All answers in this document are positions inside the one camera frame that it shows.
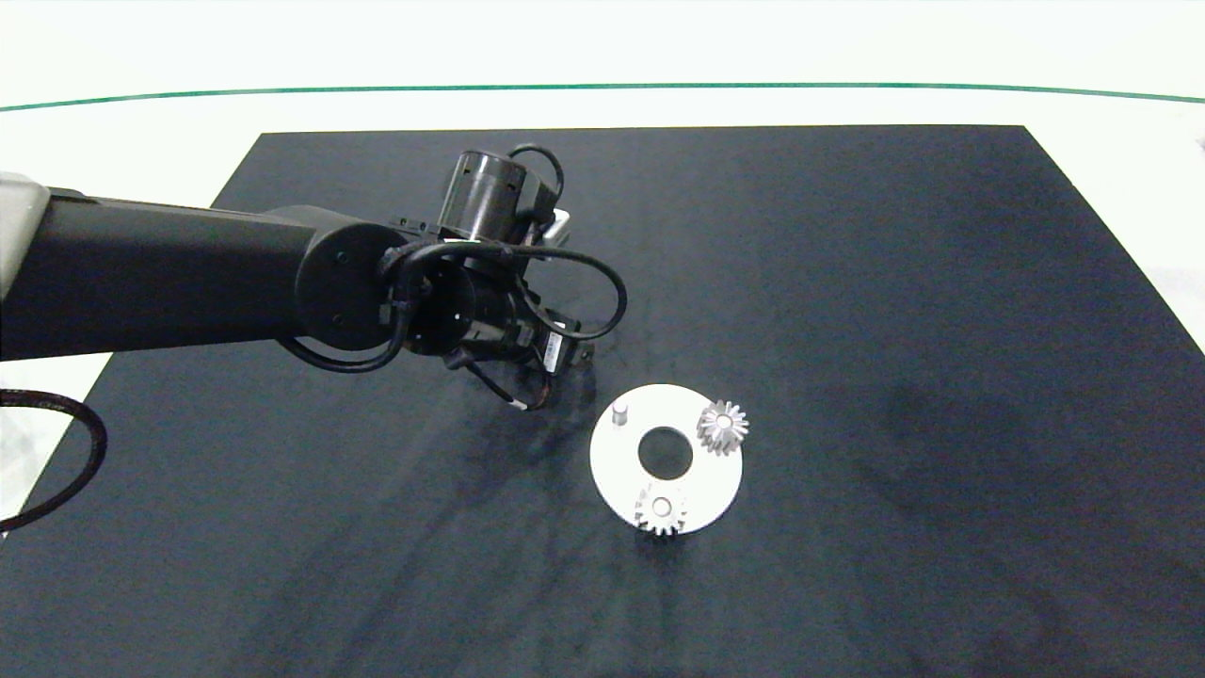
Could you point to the steel bevel gear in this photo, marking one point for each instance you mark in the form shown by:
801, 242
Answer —
734, 419

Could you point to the boxy wrist camera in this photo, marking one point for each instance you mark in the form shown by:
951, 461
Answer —
557, 226

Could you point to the black mat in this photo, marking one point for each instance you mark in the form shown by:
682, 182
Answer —
894, 301

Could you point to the round white plate with pins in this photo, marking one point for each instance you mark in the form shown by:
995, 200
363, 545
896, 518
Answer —
617, 461

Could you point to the large steel spur gear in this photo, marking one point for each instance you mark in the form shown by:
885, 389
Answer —
649, 520

